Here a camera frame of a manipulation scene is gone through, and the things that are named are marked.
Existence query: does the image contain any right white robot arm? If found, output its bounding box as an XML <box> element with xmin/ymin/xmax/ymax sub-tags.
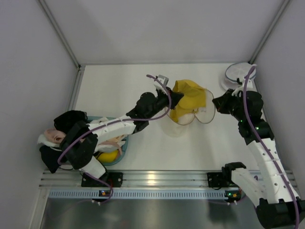
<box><xmin>212</xmin><ymin>89</ymin><xmax>305</xmax><ymax>229</ymax></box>

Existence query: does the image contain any beige mesh laundry bag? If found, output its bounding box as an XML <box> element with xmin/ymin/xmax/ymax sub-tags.
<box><xmin>160</xmin><ymin>89</ymin><xmax>216</xmax><ymax>137</ymax></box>

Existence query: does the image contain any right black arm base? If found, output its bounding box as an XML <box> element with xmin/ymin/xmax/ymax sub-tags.
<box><xmin>207</xmin><ymin>172</ymin><xmax>237</xmax><ymax>190</ymax></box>

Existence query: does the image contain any white lace garment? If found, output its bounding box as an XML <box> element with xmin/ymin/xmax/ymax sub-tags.
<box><xmin>37</xmin><ymin>134</ymin><xmax>59</xmax><ymax>148</ymax></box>

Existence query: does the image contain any white blue-rimmed laundry bag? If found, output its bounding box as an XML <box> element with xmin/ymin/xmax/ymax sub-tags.
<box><xmin>220</xmin><ymin>62</ymin><xmax>257</xmax><ymax>91</ymax></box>

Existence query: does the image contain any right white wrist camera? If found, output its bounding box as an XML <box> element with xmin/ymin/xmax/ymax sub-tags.
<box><xmin>232</xmin><ymin>79</ymin><xmax>254</xmax><ymax>96</ymax></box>

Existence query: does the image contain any aluminium mounting rail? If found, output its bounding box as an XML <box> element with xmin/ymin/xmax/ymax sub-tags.
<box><xmin>39</xmin><ymin>169</ymin><xmax>296</xmax><ymax>190</ymax></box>

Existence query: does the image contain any pink bra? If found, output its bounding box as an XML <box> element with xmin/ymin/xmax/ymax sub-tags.
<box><xmin>44</xmin><ymin>129</ymin><xmax>66</xmax><ymax>144</ymax></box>

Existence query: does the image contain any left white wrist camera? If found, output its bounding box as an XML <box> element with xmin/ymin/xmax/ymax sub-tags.
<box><xmin>153</xmin><ymin>75</ymin><xmax>169</xmax><ymax>94</ymax></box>

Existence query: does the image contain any teal plastic basket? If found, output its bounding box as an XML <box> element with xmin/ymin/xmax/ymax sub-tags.
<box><xmin>83</xmin><ymin>115</ymin><xmax>130</xmax><ymax>167</ymax></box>

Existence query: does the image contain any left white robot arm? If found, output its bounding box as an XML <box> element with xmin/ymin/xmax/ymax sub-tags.
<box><xmin>58</xmin><ymin>87</ymin><xmax>184</xmax><ymax>180</ymax></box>

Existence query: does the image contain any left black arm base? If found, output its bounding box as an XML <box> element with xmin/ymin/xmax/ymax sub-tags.
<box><xmin>81</xmin><ymin>172</ymin><xmax>123</xmax><ymax>187</ymax></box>

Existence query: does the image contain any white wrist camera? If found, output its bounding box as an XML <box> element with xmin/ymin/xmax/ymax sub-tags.
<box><xmin>232</xmin><ymin>79</ymin><xmax>254</xmax><ymax>96</ymax></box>
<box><xmin>153</xmin><ymin>75</ymin><xmax>169</xmax><ymax>94</ymax></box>

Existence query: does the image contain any yellow padded bra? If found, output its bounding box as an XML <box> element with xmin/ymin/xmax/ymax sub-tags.
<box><xmin>96</xmin><ymin>150</ymin><xmax>120</xmax><ymax>163</ymax></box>

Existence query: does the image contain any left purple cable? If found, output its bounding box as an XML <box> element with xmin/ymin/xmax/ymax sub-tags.
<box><xmin>57</xmin><ymin>74</ymin><xmax>173</xmax><ymax>166</ymax></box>

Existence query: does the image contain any beige bra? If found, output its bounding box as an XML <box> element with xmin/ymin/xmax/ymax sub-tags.
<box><xmin>100</xmin><ymin>135</ymin><xmax>127</xmax><ymax>147</ymax></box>

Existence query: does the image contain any black garment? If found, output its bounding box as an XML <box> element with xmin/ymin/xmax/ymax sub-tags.
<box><xmin>53</xmin><ymin>110</ymin><xmax>88</xmax><ymax>134</ymax></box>

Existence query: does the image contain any perforated cable duct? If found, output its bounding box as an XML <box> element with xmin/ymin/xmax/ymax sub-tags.
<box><xmin>47</xmin><ymin>189</ymin><xmax>229</xmax><ymax>199</ymax></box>

